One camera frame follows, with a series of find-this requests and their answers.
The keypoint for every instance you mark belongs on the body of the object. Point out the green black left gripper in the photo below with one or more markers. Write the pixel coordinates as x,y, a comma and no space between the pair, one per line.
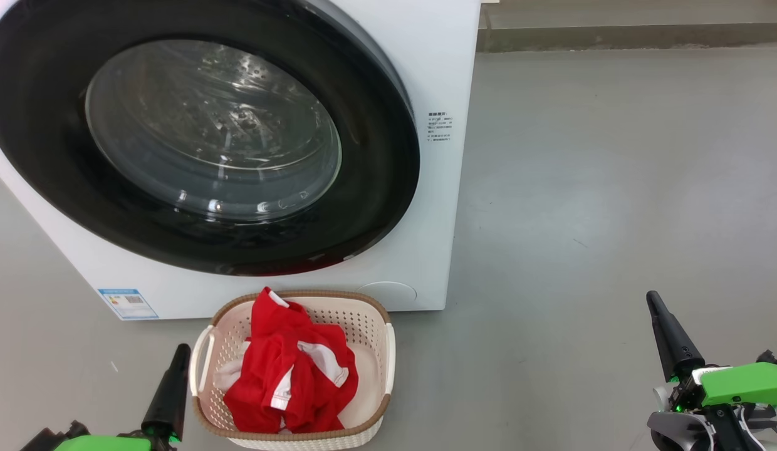
100,443

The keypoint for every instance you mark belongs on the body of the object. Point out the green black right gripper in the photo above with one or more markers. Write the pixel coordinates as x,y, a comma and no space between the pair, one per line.
745,385

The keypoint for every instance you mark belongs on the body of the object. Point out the red and white garment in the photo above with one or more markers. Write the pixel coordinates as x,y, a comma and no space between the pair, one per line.
282,363

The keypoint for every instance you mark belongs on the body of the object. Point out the black round glass washer door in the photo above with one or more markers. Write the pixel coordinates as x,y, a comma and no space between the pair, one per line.
50,94

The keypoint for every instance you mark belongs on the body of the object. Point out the cream perforated laundry basket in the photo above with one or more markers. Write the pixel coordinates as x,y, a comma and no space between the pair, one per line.
370,326

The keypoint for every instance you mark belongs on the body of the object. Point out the white front-load washing machine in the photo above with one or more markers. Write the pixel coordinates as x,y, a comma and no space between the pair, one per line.
445,62

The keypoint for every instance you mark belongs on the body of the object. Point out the blue white energy label sticker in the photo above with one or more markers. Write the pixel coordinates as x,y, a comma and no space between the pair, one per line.
128,304

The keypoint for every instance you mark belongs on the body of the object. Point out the black text notice sticker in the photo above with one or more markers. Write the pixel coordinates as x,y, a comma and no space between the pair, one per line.
440,128

